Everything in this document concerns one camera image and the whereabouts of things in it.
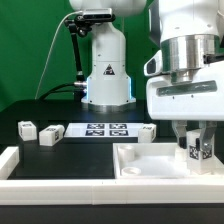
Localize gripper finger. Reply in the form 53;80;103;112
196;121;217;152
172;120;187;149

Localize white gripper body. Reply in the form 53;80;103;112
145;70;224;122

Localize white square tabletop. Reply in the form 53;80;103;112
113;143;224;179

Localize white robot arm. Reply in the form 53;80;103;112
70;0;224;152

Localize white U-shaped fence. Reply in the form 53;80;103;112
0;147;224;205

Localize white fiducial marker sheet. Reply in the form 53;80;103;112
64;123;143;138

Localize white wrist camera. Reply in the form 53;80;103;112
144;51;163;77

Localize black cables at base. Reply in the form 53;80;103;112
34;82;88;101

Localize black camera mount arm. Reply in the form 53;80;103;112
64;15;115;83

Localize white cable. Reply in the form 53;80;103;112
34;10;84;100

